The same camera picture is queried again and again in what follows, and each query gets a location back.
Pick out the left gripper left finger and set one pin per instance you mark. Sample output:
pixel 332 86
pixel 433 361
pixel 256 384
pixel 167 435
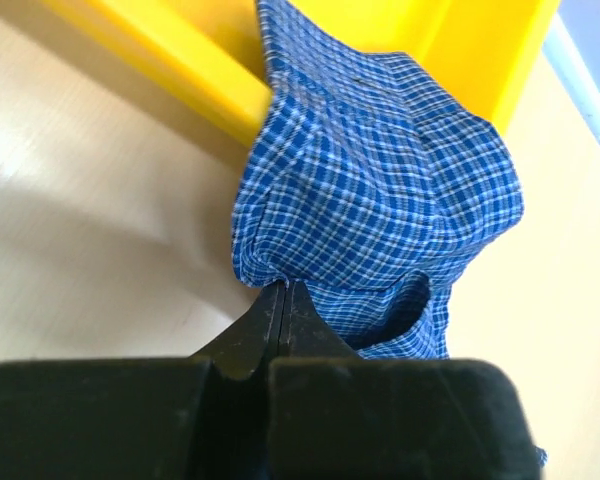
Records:
pixel 198 417

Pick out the blue plaid long sleeve shirt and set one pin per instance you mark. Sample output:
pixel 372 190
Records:
pixel 370 185

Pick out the yellow plastic bin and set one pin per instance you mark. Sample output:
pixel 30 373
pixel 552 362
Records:
pixel 208 54

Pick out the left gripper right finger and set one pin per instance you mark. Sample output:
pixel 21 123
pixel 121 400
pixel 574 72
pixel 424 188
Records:
pixel 333 415

